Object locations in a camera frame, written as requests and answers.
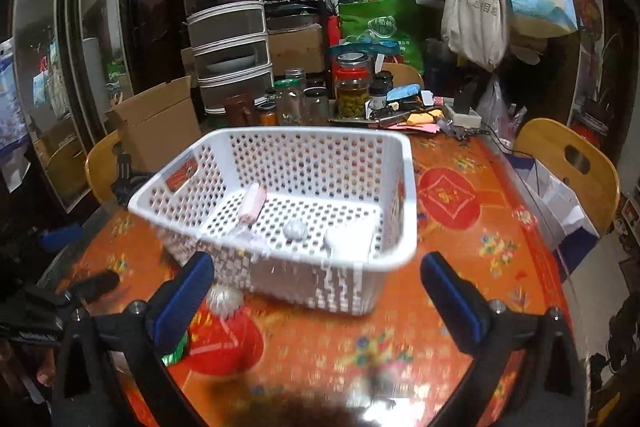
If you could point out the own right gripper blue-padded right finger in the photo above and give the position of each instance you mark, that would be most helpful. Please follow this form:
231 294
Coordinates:
463 309

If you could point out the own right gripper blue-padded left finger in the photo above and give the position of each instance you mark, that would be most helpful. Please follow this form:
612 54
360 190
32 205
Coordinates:
173 306

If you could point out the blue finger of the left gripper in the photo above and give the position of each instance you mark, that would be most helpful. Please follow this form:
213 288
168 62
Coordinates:
54 241

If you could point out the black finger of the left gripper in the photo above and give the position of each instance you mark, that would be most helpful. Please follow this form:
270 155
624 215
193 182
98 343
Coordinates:
93 288

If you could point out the pink towel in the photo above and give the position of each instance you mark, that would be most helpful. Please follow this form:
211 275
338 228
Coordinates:
251 206

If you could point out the small white cloth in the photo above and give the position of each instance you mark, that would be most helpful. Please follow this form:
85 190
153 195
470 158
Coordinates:
295 231

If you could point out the person's hand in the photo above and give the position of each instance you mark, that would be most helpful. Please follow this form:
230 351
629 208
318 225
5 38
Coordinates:
46 372

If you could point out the white snack packet cartoon print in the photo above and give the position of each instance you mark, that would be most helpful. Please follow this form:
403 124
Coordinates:
179 352

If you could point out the white ribbed pumpkin ornament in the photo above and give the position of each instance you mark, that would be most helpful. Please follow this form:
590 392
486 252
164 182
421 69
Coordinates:
224 301

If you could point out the wooden chair left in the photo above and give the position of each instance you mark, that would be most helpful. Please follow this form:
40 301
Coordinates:
100 167

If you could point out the wooden chair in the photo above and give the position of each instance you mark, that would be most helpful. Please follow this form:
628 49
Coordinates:
100 167
577 163

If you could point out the blue white hanging packet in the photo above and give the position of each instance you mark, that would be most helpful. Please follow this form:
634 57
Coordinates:
14 137

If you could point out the black phone stand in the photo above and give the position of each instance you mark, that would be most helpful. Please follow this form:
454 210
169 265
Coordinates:
128 181

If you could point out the cardboard box left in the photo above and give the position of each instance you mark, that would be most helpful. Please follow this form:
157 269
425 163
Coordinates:
157 124

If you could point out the white perforated plastic basket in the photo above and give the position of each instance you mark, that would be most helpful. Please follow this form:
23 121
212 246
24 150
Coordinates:
320 175

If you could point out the wooden chair right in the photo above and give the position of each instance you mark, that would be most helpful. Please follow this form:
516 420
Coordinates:
577 163

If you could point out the white power strip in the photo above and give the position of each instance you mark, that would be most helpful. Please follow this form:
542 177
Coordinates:
470 120

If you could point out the brown ceramic jar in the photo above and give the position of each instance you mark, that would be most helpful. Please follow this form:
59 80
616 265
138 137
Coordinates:
241 111

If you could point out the clear glass jar green lid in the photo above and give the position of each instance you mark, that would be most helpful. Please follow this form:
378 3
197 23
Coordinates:
290 102

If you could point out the glass jar green olives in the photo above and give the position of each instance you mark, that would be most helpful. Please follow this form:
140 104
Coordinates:
352 78

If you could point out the cardboard box behind table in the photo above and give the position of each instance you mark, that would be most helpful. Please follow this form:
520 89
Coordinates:
300 48

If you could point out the green shopping bag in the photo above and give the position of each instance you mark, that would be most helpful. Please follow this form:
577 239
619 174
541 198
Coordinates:
398 24

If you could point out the white stacked drawer unit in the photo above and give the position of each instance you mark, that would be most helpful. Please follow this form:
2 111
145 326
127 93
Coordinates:
230 50

